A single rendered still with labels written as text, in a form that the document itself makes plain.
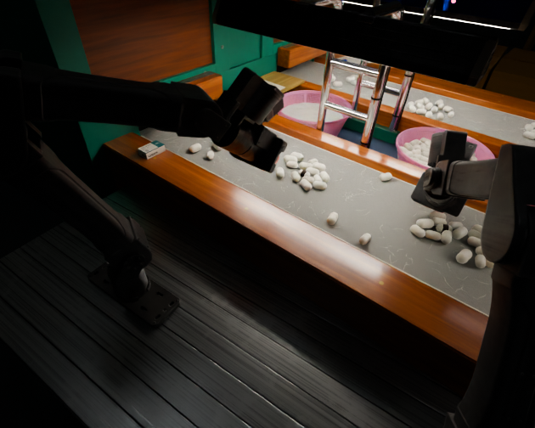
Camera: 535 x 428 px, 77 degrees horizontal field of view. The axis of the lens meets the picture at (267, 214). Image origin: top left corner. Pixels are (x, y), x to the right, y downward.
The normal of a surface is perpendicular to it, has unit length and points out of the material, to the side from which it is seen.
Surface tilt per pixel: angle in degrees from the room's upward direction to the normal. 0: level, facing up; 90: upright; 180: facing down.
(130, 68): 90
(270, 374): 0
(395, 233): 0
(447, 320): 0
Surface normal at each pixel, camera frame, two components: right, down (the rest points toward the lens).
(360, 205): 0.04, -0.75
